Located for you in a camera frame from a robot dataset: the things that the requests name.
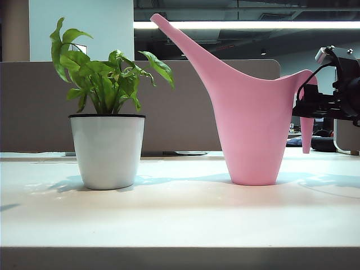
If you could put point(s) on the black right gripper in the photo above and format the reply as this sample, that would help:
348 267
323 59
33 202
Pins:
350 92

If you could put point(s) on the pink plastic watering can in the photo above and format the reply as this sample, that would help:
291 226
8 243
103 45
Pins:
250 126

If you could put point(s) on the white plant pot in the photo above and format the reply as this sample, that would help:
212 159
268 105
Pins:
107 152

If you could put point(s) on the green leafy plant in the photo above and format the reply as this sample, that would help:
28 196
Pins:
104 81

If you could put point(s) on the dark blue bag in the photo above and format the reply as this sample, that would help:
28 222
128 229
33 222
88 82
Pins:
294 141

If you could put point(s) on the black round cushion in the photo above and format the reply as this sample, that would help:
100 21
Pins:
323 144

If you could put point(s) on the white-framed brown partition panel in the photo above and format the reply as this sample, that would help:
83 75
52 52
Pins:
347 137

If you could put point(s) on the long ceiling light strip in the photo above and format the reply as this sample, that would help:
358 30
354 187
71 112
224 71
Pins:
253 25

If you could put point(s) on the brown desk partition panel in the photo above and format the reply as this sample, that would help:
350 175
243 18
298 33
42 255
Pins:
182 112

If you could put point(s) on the grey flat partition foot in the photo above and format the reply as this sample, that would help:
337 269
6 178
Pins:
188 153

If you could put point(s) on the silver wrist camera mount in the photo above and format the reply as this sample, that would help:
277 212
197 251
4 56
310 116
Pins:
324 55

